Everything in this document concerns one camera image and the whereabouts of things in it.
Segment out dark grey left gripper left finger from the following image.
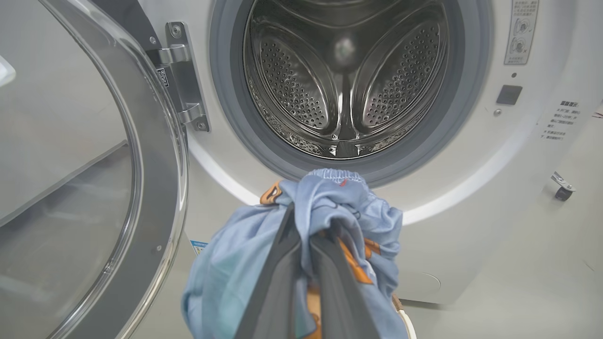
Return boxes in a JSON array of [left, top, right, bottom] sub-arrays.
[[234, 203, 302, 339]]

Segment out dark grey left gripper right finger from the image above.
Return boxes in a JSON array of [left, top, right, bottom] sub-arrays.
[[309, 231, 382, 339]]

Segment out blue printed elastic-waist pants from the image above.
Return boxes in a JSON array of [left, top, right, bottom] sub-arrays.
[[181, 169, 409, 339]]

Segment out black washing machine door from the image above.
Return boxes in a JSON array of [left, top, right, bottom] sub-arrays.
[[0, 0, 189, 339]]

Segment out white front-load washing machine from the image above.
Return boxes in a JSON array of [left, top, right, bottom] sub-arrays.
[[90, 0, 603, 306]]

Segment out stainless steel washing machine drum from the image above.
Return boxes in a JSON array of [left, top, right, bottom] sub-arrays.
[[244, 0, 449, 159]]

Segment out metal washer door hinge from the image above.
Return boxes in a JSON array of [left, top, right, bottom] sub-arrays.
[[146, 21, 211, 132]]

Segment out cream perforated laundry basket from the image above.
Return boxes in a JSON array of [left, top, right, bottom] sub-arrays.
[[391, 294, 417, 339]]

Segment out round filter cover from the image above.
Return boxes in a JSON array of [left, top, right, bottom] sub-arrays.
[[400, 271, 442, 297]]

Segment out black caster wheel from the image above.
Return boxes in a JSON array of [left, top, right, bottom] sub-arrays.
[[550, 171, 576, 202]]

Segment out warning text sticker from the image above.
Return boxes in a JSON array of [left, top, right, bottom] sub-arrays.
[[541, 100, 581, 142]]

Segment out pictogram instruction sticker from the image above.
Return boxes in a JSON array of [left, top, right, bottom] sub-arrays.
[[504, 0, 540, 65]]

